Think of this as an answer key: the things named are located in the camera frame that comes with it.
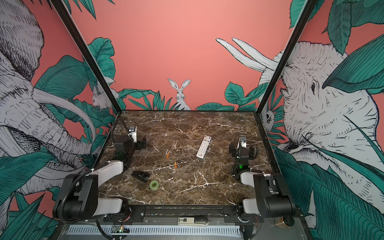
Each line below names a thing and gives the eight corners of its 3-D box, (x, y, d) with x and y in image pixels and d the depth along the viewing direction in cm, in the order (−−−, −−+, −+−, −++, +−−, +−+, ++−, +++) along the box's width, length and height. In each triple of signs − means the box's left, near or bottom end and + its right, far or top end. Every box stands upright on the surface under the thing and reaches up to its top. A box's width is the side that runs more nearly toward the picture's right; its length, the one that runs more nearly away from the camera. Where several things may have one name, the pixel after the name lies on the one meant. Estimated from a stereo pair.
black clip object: (132, 176, 88) (131, 175, 86) (137, 169, 91) (136, 168, 89) (146, 182, 86) (145, 181, 84) (150, 175, 89) (149, 173, 87)
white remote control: (196, 156, 98) (196, 154, 95) (205, 136, 108) (205, 134, 106) (202, 158, 96) (203, 157, 94) (211, 138, 107) (211, 136, 104)
